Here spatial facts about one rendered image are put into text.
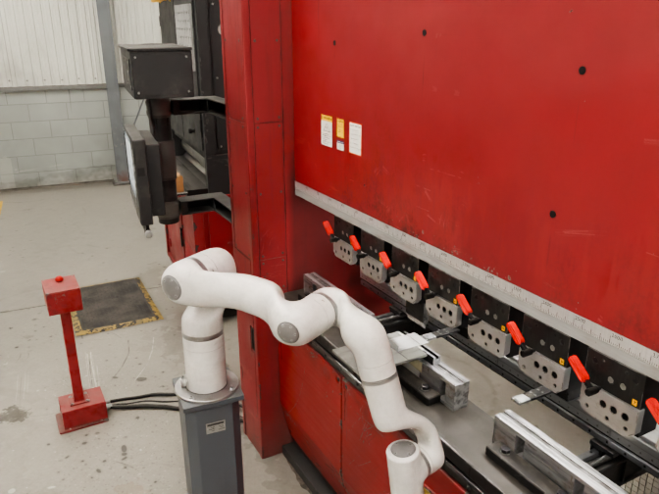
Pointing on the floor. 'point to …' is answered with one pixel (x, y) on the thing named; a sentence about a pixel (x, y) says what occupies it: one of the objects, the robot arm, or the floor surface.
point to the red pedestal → (69, 419)
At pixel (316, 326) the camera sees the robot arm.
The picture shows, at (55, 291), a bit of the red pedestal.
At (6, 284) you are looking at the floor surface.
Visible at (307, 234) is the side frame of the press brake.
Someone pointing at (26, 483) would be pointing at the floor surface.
